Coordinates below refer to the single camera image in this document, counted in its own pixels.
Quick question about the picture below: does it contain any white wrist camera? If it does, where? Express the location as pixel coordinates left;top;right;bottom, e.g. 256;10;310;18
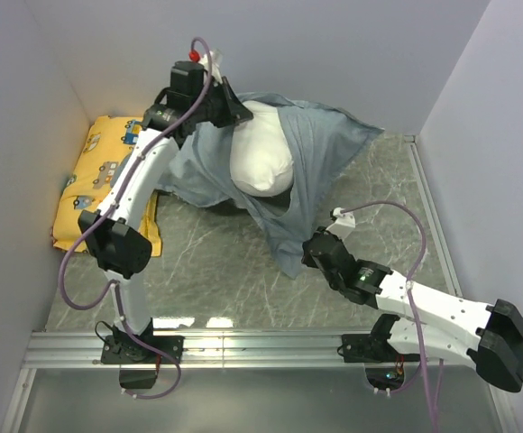
188;50;223;83
326;207;356;241

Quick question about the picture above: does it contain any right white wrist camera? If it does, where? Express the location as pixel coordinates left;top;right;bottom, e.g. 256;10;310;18
326;207;356;241

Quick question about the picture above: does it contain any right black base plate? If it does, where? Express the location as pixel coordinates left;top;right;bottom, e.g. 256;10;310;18
336;334;405;364

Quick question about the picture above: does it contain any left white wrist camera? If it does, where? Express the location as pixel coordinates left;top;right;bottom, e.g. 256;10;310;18
188;50;223;83

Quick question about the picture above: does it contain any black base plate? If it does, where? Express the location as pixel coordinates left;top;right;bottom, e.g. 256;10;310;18
100;334;184;364
336;334;405;364

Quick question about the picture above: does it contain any purple cable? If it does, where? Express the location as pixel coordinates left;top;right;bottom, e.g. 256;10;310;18
340;200;445;433
58;36;213;401

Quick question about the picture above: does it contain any black controller box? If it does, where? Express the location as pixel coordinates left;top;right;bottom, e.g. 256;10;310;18
118;369;158;391
364;367;406;392

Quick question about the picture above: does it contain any blue-grey pillowcase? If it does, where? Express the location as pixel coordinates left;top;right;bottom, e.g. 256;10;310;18
158;92;383;278

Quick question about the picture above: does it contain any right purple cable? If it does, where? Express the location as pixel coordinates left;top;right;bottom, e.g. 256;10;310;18
340;200;445;433

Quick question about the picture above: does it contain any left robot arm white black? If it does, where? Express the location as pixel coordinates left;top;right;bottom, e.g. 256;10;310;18
78;60;253;363

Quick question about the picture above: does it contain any left black controller box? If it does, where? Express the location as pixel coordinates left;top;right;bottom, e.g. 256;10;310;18
118;369;158;391

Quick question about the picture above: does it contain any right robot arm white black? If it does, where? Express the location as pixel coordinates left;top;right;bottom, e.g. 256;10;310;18
302;229;523;392

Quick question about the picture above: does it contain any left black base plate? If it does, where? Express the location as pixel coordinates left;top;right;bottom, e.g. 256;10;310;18
100;334;184;364

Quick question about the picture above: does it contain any yellow cartoon car pillow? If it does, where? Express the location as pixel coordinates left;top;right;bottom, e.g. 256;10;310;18
51;115;141;251

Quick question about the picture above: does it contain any right black controller box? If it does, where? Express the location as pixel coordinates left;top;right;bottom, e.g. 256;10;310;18
364;367;406;392

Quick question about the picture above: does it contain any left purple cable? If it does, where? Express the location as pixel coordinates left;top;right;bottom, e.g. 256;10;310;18
58;36;213;401

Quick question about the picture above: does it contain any white pillow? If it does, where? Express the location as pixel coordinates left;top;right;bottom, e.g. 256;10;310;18
229;100;294;198

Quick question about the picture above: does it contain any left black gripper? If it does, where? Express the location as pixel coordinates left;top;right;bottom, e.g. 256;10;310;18
190;75;252;127

